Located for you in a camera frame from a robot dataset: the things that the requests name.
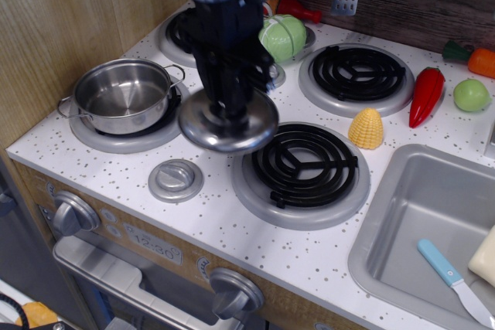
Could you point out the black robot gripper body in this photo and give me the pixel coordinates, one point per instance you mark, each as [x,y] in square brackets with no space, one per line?
[225,33]

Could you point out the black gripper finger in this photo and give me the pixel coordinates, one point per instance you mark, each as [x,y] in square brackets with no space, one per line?
[210,75]
[240,81]

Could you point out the steel pot lid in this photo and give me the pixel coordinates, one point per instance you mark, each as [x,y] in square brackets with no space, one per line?
[208,124]

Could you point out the small steel pot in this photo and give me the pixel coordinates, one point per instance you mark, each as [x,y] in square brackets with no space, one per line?
[122,96]

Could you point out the grey stovetop knob back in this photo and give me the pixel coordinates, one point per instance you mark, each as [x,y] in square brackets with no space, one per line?
[277,75]

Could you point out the grey stovetop knob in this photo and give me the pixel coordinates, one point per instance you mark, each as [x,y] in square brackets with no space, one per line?
[175,181]
[277,75]

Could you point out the back left stove burner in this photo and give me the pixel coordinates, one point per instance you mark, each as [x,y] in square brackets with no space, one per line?
[171,43]

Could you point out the stove burner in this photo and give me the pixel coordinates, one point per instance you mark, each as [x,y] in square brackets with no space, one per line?
[344,79]
[171,43]
[160,133]
[307,178]

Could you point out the green toy cabbage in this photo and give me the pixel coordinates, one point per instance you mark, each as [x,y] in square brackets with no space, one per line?
[283,36]

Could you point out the red toy ketchup bottle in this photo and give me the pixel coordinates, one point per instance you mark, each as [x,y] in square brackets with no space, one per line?
[293,8]

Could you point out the front left stove burner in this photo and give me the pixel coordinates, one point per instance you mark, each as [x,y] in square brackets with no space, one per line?
[160,133]

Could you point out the back right stove burner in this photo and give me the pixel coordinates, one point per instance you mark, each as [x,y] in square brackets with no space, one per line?
[344,79]

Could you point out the grey stovetop knob front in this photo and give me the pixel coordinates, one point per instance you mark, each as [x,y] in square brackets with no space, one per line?
[175,181]

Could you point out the front right stove burner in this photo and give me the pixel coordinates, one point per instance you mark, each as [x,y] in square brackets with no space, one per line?
[307,178]

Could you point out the yellow toy corn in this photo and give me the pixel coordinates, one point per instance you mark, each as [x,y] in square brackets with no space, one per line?
[366,130]

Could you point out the red toy chili pepper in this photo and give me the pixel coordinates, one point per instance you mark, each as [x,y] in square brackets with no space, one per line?
[428,89]

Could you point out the left oven knob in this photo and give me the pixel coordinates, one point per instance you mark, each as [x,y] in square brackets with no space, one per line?
[73,214]

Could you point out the oven knob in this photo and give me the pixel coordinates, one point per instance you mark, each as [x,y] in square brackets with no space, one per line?
[234,294]
[73,214]

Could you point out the right oven knob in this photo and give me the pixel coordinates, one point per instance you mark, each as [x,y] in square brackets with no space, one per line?
[234,294]

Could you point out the grey toy sink basin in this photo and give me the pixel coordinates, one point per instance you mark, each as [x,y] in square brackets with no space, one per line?
[428,194]

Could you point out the green toy apple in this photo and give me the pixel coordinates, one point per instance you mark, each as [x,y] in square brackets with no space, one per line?
[471,95]

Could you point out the orange toy carrot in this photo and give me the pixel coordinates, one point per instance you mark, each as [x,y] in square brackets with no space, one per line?
[479,61]

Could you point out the grey faucet base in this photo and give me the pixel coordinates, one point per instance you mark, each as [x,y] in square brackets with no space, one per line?
[489,150]

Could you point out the yellow toy on floor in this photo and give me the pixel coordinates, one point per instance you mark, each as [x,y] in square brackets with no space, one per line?
[38,314]

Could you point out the cream toy butter block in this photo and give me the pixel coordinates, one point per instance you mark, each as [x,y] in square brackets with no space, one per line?
[482,262]

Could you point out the grey oven door handle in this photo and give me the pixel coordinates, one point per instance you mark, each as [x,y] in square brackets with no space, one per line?
[121,280]

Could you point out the blue handled toy knife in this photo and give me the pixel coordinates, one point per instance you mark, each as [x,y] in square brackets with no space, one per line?
[455,281]

